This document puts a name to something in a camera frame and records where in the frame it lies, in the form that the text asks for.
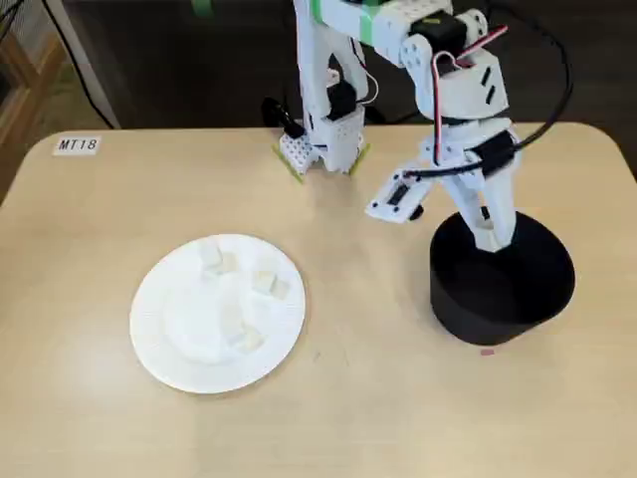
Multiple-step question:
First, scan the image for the white MT18 label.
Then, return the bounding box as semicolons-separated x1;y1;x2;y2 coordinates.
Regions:
52;134;103;156

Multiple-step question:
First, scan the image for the white paper plate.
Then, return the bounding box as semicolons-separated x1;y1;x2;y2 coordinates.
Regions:
128;232;308;395

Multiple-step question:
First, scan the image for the white cube block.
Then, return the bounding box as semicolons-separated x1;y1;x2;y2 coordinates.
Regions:
198;242;239;274
250;270;294;301
222;321;265;356

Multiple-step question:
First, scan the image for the wooden shelf unit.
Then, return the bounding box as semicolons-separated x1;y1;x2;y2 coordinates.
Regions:
0;19;69;205

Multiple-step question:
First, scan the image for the black round pot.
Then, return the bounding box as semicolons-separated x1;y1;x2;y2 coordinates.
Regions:
428;209;577;348

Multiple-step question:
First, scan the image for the thin black cable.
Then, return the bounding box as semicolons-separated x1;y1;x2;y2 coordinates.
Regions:
42;0;113;123

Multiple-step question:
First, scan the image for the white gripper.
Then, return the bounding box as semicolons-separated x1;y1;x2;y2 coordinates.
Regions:
420;115;523;253

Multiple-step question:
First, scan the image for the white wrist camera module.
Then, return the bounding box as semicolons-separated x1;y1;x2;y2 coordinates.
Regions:
365;166;439;226

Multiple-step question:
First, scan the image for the green tape strip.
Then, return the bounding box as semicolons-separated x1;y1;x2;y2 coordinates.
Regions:
271;142;306;185
348;142;372;177

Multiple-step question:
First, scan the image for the red white servo wire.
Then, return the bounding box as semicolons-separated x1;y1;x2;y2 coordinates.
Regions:
431;27;509;168

